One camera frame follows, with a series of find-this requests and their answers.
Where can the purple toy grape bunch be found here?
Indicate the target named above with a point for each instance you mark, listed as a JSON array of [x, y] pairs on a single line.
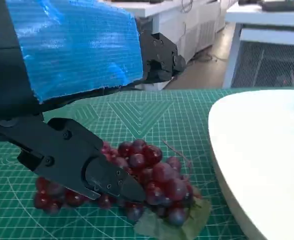
[[159, 175]]

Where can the white square plate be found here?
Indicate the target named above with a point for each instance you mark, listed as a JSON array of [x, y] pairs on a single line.
[[261, 155]]

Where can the green cutting mat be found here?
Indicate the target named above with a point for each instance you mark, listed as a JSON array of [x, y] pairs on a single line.
[[136, 117]]

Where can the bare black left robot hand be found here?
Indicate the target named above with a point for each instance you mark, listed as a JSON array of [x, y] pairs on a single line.
[[74, 50]]

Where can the white vented cabinet on casters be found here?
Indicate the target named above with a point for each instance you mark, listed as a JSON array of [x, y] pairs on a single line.
[[194, 27]]

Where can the white cabinet with mesh panel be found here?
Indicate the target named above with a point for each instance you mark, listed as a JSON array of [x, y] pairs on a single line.
[[266, 60]]

